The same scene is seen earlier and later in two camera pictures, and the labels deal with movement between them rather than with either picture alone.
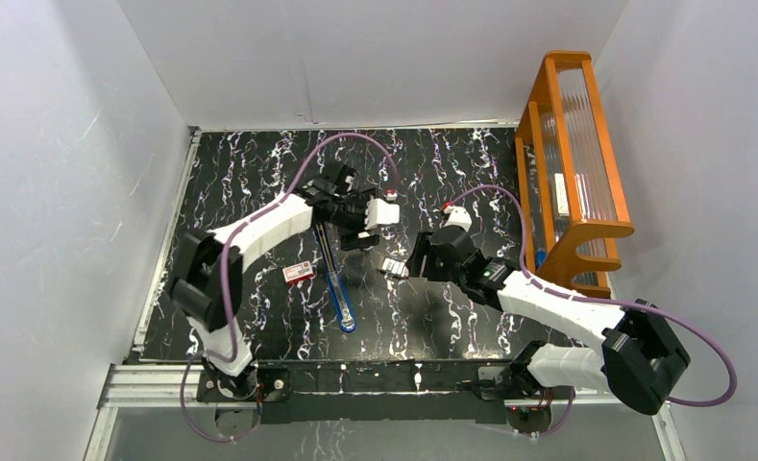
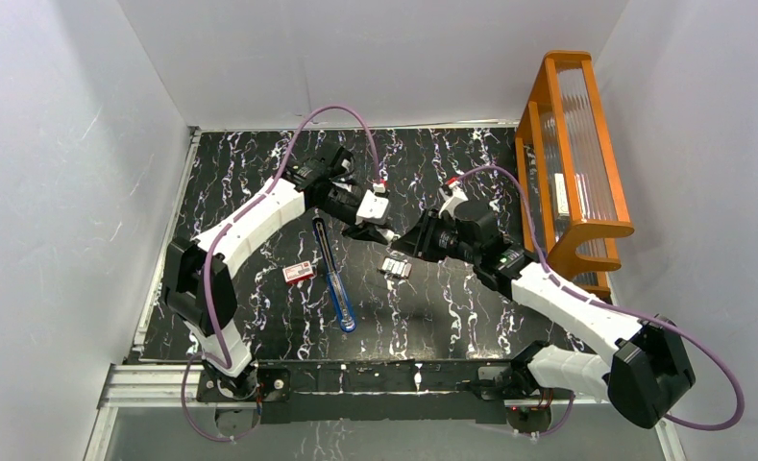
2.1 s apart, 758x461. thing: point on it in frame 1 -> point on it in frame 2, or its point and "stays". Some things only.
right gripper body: (433, 267) -> (444, 240)
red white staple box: (298, 272) stays
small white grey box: (395, 266) stays
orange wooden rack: (570, 185) stays
